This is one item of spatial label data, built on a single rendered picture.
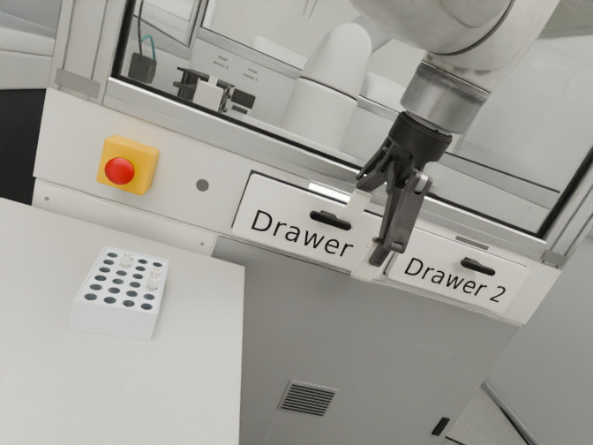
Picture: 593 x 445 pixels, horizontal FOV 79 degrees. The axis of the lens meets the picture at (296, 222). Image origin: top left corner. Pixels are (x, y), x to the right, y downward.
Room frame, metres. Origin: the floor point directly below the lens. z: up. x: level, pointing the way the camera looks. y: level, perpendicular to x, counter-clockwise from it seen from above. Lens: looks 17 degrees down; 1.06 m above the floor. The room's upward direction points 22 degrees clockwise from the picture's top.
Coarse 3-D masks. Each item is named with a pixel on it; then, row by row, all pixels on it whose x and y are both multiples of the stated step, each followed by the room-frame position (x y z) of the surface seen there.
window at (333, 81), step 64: (192, 0) 0.58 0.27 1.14; (256, 0) 0.60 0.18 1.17; (320, 0) 0.62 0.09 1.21; (576, 0) 0.72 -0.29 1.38; (128, 64) 0.56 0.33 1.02; (192, 64) 0.58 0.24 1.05; (256, 64) 0.61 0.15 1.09; (320, 64) 0.63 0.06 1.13; (384, 64) 0.65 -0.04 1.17; (576, 64) 0.73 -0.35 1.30; (320, 128) 0.64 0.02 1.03; (384, 128) 0.67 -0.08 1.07; (512, 128) 0.72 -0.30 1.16; (576, 128) 0.75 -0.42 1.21; (448, 192) 0.71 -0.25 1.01; (512, 192) 0.74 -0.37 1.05
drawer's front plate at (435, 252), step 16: (416, 240) 0.67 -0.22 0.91; (432, 240) 0.67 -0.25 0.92; (448, 240) 0.69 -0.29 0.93; (400, 256) 0.66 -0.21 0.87; (416, 256) 0.67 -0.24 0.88; (432, 256) 0.68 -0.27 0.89; (448, 256) 0.69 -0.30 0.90; (464, 256) 0.69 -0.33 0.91; (480, 256) 0.70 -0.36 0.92; (496, 256) 0.73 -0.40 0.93; (400, 272) 0.67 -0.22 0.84; (416, 272) 0.67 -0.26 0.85; (432, 272) 0.68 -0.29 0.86; (448, 272) 0.69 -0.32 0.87; (464, 272) 0.70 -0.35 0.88; (496, 272) 0.71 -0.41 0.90; (512, 272) 0.72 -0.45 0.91; (528, 272) 0.73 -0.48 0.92; (432, 288) 0.69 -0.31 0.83; (448, 288) 0.69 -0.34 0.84; (496, 288) 0.72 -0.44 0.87; (512, 288) 0.73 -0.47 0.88; (480, 304) 0.72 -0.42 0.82; (496, 304) 0.72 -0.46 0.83
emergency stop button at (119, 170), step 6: (108, 162) 0.49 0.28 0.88; (114, 162) 0.48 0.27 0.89; (120, 162) 0.49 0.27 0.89; (126, 162) 0.49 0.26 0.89; (108, 168) 0.48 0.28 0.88; (114, 168) 0.48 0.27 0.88; (120, 168) 0.49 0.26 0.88; (126, 168) 0.49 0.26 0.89; (132, 168) 0.50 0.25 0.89; (108, 174) 0.48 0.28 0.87; (114, 174) 0.48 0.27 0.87; (120, 174) 0.49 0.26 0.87; (126, 174) 0.49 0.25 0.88; (132, 174) 0.49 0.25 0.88; (114, 180) 0.49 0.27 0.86; (120, 180) 0.49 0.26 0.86; (126, 180) 0.49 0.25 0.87
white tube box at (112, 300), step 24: (96, 264) 0.38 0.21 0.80; (144, 264) 0.42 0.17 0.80; (168, 264) 0.43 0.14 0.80; (96, 288) 0.34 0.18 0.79; (120, 288) 0.35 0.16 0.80; (144, 288) 0.37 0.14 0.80; (72, 312) 0.30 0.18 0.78; (96, 312) 0.31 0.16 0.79; (120, 312) 0.32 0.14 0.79; (144, 312) 0.33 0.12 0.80; (144, 336) 0.33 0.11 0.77
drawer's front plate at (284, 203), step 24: (264, 192) 0.58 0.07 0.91; (288, 192) 0.59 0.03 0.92; (240, 216) 0.57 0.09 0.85; (264, 216) 0.58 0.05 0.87; (288, 216) 0.59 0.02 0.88; (336, 216) 0.61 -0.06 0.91; (360, 216) 0.62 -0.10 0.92; (264, 240) 0.58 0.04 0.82; (288, 240) 0.59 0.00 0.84; (312, 240) 0.60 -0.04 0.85; (360, 240) 0.62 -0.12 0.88; (336, 264) 0.62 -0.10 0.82; (384, 264) 0.64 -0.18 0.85
